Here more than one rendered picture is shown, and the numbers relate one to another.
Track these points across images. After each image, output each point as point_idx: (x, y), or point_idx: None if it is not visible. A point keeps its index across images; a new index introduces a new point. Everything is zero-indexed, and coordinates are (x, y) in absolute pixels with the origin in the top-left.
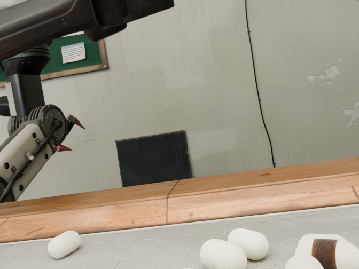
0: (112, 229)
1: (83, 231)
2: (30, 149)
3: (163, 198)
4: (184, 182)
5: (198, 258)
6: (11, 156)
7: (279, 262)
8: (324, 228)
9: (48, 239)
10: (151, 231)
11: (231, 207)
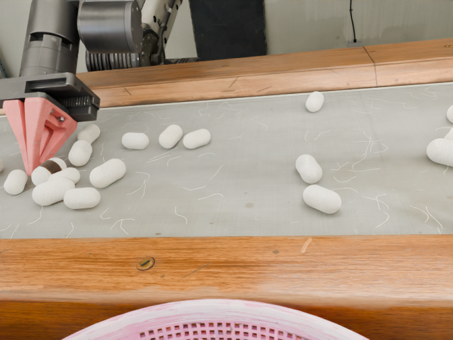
0: (331, 90)
1: (307, 90)
2: (166, 1)
3: (371, 65)
4: (371, 49)
5: (433, 115)
6: (156, 9)
7: None
8: None
9: (280, 96)
10: (369, 92)
11: (429, 75)
